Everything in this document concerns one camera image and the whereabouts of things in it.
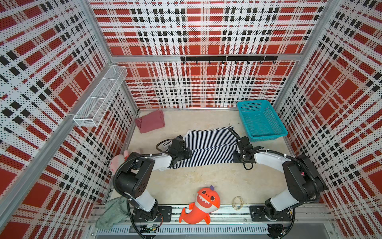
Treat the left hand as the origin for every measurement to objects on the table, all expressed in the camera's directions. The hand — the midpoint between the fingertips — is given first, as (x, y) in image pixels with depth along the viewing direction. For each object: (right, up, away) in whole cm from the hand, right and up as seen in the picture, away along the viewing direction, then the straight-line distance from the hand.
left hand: (191, 152), depth 96 cm
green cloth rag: (-38, -26, -22) cm, 51 cm away
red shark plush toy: (+9, -18, -26) cm, 33 cm away
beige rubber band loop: (+28, -23, -19) cm, 41 cm away
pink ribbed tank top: (-32, +21, +16) cm, 41 cm away
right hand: (+29, -3, -3) cm, 30 cm away
